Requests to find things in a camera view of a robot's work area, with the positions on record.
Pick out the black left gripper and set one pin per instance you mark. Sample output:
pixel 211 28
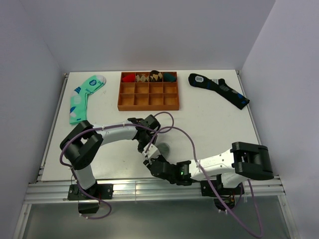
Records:
pixel 140 148

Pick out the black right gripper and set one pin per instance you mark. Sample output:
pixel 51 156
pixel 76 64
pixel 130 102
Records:
pixel 146 163

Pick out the grey sock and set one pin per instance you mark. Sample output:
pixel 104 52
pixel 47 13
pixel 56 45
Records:
pixel 164 149

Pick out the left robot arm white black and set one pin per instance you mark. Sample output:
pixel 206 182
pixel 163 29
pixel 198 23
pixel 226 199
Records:
pixel 82 144

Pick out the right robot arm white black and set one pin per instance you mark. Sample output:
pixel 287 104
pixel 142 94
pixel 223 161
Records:
pixel 241 162

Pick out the brown wooden compartment tray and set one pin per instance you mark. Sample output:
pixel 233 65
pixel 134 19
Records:
pixel 148 96

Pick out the beige argyle rolled sock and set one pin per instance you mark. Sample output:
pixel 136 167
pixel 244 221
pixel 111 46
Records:
pixel 142 77

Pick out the red rolled sock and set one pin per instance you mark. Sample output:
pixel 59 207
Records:
pixel 128 78

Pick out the dark brown argyle rolled sock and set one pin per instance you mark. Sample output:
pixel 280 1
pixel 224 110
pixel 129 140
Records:
pixel 155 76

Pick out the teal rolled sock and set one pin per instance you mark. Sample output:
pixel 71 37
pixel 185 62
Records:
pixel 168 77

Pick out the mint green patterned sock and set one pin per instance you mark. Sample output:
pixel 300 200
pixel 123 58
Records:
pixel 79 98

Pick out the black blue patterned sock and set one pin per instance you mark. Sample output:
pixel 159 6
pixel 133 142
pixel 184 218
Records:
pixel 220 87

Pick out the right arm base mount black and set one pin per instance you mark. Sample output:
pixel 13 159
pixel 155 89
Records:
pixel 230 196

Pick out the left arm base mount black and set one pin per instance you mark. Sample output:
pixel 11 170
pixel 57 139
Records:
pixel 90 200

